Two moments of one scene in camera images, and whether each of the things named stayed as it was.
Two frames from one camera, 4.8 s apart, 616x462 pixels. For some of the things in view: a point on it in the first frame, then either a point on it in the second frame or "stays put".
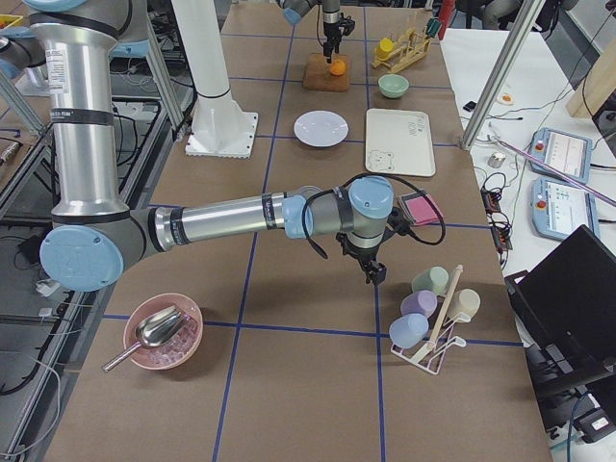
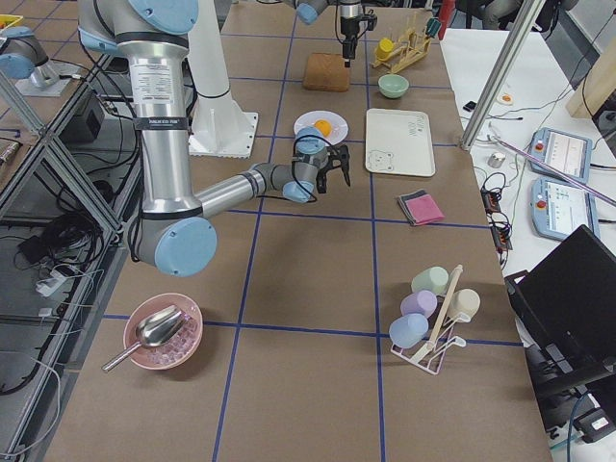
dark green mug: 433,27 stays put
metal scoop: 154,330 stays put
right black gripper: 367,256 to 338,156
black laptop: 566,312 stays put
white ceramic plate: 321,128 stays put
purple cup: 423,301 stays put
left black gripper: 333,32 to 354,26
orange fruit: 338,67 to 324,126
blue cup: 408,330 stays put
